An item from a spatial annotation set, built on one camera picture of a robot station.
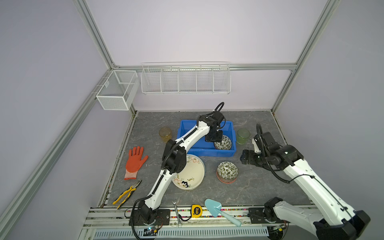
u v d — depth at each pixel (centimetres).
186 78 109
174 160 60
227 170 85
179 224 72
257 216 73
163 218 73
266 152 55
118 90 101
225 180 79
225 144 96
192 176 85
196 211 74
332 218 38
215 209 77
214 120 71
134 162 92
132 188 83
